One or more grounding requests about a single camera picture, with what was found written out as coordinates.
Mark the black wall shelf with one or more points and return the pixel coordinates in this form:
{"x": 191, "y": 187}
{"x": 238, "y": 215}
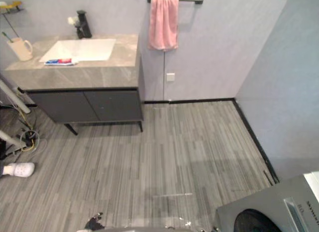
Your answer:
{"x": 12, "y": 10}

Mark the grey stone vanity cabinet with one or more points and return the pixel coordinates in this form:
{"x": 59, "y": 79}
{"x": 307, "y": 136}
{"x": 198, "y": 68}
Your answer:
{"x": 82, "y": 92}

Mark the thin white wall conduit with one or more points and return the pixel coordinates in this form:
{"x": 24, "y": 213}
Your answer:
{"x": 164, "y": 74}

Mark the grey front-load washing machine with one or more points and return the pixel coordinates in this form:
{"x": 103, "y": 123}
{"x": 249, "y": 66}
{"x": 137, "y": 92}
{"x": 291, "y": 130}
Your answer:
{"x": 271, "y": 207}

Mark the white flower decoration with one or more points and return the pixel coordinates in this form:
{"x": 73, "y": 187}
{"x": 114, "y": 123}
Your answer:
{"x": 71, "y": 20}

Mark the green white toothbrush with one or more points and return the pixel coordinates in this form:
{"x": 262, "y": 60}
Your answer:
{"x": 7, "y": 37}

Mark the yellow item on shelf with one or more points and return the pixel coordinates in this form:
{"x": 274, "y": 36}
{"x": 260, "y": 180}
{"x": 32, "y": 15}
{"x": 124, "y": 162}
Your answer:
{"x": 11, "y": 4}

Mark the grey metal stand leg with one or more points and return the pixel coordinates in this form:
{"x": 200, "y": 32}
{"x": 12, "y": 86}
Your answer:
{"x": 15, "y": 97}

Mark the white wall outlet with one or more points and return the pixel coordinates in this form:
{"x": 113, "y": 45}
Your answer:
{"x": 170, "y": 77}

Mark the pink hanging towel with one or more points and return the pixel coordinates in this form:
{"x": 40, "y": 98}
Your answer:
{"x": 163, "y": 22}

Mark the black basin faucet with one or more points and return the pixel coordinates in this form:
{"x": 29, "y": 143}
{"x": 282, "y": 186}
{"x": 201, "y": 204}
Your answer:
{"x": 84, "y": 25}

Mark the white rectangular sink basin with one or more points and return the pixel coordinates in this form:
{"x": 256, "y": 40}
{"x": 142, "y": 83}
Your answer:
{"x": 79, "y": 50}

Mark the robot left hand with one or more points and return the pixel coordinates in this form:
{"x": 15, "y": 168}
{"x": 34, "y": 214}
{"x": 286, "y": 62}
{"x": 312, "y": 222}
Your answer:
{"x": 95, "y": 223}

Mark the red blue toothpaste tube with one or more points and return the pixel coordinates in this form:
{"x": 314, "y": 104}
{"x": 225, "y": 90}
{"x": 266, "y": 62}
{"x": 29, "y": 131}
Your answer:
{"x": 59, "y": 62}

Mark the person's foot in white shoe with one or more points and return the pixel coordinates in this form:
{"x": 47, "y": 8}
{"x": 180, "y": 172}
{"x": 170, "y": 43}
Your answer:
{"x": 21, "y": 169}

